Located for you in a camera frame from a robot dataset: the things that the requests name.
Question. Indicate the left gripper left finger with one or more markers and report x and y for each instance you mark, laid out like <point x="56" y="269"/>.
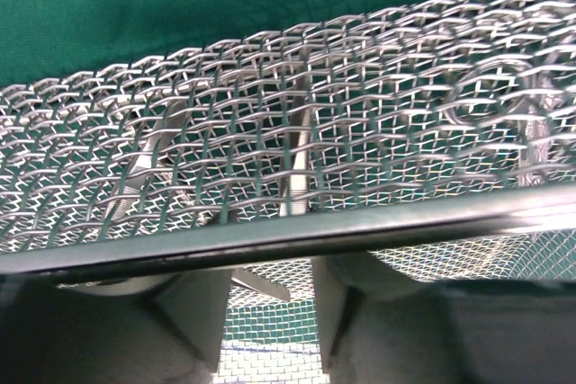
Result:
<point x="163" y="329"/>

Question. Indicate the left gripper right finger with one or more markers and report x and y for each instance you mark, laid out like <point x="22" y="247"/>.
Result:
<point x="377" y="325"/>

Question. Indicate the metal mesh instrument tray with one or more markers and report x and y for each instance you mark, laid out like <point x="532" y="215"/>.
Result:
<point x="212" y="201"/>

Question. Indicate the metal forceps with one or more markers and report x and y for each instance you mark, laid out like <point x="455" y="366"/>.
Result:
<point x="173" y="118"/>

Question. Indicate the surgical scissors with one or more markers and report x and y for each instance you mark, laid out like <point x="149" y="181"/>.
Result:
<point x="508" y="122"/>

